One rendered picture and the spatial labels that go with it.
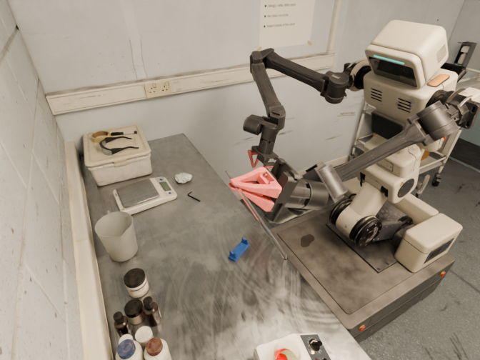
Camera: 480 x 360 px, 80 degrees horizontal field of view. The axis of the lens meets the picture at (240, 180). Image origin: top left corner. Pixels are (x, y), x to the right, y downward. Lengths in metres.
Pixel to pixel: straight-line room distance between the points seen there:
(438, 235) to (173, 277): 1.27
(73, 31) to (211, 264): 1.26
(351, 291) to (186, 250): 0.85
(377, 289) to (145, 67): 1.68
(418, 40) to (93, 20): 1.39
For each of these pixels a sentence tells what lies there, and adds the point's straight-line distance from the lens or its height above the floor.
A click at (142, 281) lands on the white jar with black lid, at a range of 1.03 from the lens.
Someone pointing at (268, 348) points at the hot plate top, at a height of 0.84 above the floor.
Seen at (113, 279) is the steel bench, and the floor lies 0.75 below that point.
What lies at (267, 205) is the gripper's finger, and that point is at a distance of 0.48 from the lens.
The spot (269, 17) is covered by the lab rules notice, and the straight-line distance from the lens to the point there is 2.06.
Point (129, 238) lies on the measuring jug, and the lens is 1.12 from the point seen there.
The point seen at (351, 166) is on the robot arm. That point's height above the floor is 1.09.
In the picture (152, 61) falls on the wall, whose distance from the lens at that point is 1.79.
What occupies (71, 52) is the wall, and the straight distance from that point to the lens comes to 1.74.
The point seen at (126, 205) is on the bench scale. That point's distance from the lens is 1.35.
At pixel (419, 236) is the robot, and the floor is 0.58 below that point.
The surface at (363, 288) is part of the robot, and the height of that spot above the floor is 0.37.
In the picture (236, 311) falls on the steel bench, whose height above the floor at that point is 0.75.
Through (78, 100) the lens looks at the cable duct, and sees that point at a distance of 1.74.
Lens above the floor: 1.63
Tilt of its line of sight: 36 degrees down
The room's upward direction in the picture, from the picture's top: straight up
